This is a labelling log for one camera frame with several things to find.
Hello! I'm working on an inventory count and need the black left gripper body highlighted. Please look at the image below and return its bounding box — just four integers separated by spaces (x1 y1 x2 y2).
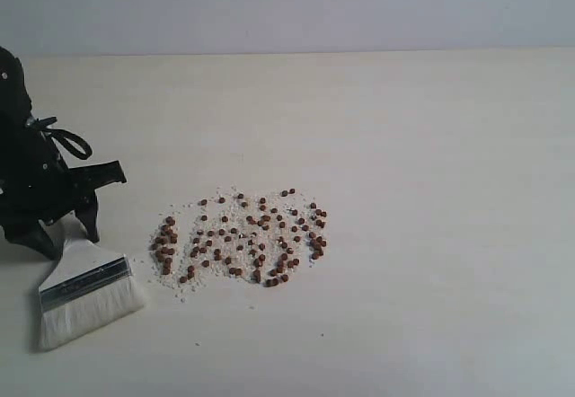
1 118 93 238

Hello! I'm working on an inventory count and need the white paint brush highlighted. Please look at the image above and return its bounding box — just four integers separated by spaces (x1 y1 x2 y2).
39 215 146 351

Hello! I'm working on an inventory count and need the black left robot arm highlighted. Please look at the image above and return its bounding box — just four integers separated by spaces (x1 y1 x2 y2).
1 48 126 243

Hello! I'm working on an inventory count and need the pile of brown pellets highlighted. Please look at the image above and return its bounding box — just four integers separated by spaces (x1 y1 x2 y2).
128 186 331 301

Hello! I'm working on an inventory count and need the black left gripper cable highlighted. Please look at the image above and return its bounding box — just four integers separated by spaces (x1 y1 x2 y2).
26 116 93 161

